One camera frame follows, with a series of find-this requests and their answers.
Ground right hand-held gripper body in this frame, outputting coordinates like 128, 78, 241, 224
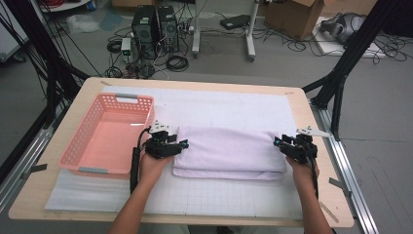
281, 126, 333, 166

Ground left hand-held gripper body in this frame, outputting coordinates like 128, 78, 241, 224
144, 120, 180, 161

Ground lavender cat-print cloth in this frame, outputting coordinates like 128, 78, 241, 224
171, 125, 288, 181

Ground pink plastic basket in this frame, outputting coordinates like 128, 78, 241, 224
57, 92, 156, 181

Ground person's left hand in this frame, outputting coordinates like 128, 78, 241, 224
138, 153, 175, 190

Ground person's right hand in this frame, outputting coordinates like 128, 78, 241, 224
285, 155, 320, 193

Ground white grid mat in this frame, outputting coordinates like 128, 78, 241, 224
44, 85, 306, 219

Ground person's legs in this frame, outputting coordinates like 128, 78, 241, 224
139, 224, 303, 234

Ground white floor board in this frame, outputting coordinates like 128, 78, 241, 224
313, 16, 389, 60

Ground small white device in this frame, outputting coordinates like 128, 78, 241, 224
120, 37, 132, 63

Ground white-legged desk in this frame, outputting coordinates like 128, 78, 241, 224
191, 0, 261, 62

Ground black computer tower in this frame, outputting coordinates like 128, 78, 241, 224
131, 4, 160, 61
157, 5, 180, 55

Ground open cardboard box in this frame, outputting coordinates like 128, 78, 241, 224
264, 0, 325, 41

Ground black flat device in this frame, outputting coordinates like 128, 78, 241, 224
219, 14, 251, 31

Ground teal paper sheet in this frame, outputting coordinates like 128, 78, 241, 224
98, 9, 126, 32

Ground large cardboard box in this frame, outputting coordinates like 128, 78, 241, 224
319, 0, 379, 17

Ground clear plastic bag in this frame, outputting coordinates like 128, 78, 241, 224
66, 13, 100, 34

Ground round white table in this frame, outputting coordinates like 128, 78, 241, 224
38, 0, 94, 14

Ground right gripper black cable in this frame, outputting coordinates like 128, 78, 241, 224
304, 141, 320, 200

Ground aluminium rail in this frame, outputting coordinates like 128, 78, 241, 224
0, 106, 62, 213
310, 100, 381, 234

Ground grey metal bracket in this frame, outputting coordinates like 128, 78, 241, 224
328, 176, 353, 198
22, 163, 48, 179

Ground coiled black cable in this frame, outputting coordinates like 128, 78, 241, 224
166, 55, 190, 73

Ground small black cable coil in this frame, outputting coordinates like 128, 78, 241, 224
106, 39, 123, 55
104, 65, 124, 79

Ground black frame post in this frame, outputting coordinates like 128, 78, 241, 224
301, 0, 402, 142
0, 0, 92, 184

